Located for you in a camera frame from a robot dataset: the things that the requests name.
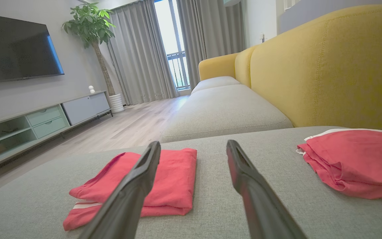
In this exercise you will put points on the small dark flat object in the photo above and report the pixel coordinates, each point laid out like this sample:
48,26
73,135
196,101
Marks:
10,130

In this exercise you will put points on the yellow sofa armrest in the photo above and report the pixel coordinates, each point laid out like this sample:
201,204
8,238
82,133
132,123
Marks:
216,64

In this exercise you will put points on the white ribbed plant pot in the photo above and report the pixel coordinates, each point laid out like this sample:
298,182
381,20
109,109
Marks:
116,103

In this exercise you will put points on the green leafy indoor tree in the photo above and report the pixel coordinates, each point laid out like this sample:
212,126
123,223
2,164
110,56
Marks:
90,23

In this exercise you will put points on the medium grey sofa seat cushion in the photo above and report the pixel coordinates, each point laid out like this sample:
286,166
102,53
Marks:
224,113

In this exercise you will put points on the large grey sofa seat cushion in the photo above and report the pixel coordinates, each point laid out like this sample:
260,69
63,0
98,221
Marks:
211,202

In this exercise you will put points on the long grey green TV cabinet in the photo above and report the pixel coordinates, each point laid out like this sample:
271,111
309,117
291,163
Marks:
85,106

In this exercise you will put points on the small white figurine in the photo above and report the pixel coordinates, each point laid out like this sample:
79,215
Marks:
92,89

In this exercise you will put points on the narrow yellow sofa backrest cushion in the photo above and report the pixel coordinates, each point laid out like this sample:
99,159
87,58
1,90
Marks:
242,66

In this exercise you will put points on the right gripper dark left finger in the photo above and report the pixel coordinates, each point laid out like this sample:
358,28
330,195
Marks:
128,199

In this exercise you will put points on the black flat screen television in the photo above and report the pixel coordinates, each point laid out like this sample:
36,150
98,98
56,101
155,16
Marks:
12,49

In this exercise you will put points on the bright balcony glass door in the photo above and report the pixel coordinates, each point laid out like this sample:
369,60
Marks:
164,23

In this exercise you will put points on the red shorts white waistband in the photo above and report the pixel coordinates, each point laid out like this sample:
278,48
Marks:
360,159

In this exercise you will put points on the grey curtain beside sofa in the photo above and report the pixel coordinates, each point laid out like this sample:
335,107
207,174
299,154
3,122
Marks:
211,30

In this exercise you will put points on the red jersey white striped trim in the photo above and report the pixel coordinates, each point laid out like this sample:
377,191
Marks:
174,179

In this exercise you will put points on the dark balcony railing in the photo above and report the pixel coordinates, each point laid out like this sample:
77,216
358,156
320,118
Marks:
176,53

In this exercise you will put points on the wide grey curtain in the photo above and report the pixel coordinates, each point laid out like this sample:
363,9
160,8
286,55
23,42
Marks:
138,53

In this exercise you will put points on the wall switch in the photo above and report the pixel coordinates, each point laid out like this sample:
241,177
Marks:
262,37

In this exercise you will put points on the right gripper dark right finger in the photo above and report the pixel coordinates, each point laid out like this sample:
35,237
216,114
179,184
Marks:
257,199

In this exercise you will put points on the small grey sofa seat cushion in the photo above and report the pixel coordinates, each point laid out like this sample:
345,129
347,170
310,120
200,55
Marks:
214,83

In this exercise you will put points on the large yellow sofa backrest cushion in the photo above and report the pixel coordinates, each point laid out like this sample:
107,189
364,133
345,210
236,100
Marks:
337,66

